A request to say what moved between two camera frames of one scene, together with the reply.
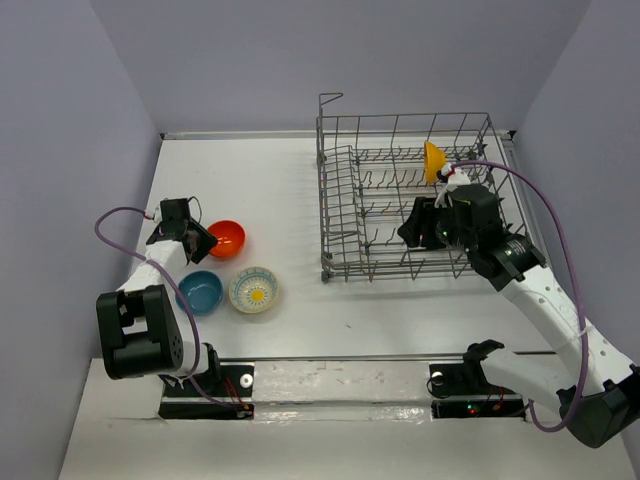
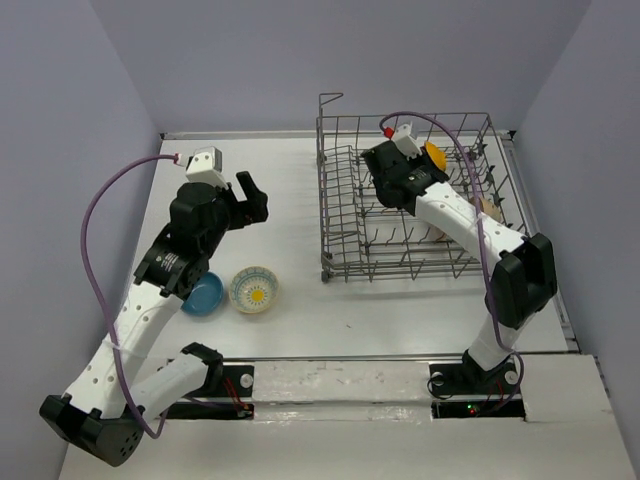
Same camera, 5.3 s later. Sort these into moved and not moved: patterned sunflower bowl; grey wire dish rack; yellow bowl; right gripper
Moved: right gripper
Not moved: yellow bowl; grey wire dish rack; patterned sunflower bowl
